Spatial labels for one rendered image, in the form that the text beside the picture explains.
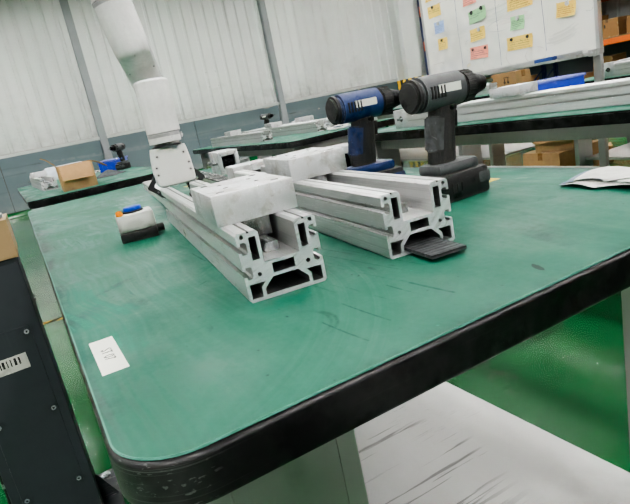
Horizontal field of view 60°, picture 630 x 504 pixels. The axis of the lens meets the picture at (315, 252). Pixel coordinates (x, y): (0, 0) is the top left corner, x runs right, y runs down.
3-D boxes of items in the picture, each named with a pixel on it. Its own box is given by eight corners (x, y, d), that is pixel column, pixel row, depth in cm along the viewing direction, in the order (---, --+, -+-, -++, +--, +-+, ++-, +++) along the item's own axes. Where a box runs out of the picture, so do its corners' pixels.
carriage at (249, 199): (200, 231, 84) (189, 188, 83) (268, 213, 88) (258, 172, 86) (222, 249, 70) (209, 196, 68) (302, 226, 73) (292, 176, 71)
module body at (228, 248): (168, 221, 138) (159, 188, 136) (207, 212, 141) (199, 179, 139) (250, 304, 65) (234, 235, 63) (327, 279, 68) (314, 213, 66)
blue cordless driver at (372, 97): (339, 200, 120) (320, 98, 115) (414, 179, 127) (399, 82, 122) (355, 203, 114) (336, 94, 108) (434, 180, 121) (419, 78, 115)
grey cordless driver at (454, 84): (410, 205, 101) (391, 82, 95) (487, 180, 109) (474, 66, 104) (438, 208, 94) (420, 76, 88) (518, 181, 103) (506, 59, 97)
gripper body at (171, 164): (183, 137, 145) (194, 179, 148) (144, 145, 142) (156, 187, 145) (187, 136, 138) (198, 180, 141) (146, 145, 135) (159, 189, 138)
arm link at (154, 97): (148, 135, 144) (145, 136, 135) (134, 83, 140) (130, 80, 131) (180, 129, 145) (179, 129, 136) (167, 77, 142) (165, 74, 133)
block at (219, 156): (212, 175, 243) (206, 154, 240) (236, 169, 246) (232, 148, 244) (216, 176, 234) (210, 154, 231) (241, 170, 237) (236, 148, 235)
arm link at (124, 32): (100, 15, 141) (149, 129, 149) (89, 2, 126) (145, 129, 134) (133, 4, 142) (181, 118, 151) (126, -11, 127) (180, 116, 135)
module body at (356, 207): (241, 203, 144) (233, 171, 142) (276, 194, 147) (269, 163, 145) (390, 260, 71) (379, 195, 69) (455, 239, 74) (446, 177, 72)
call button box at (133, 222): (121, 239, 127) (113, 212, 126) (163, 228, 130) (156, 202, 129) (122, 244, 120) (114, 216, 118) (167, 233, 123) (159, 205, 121)
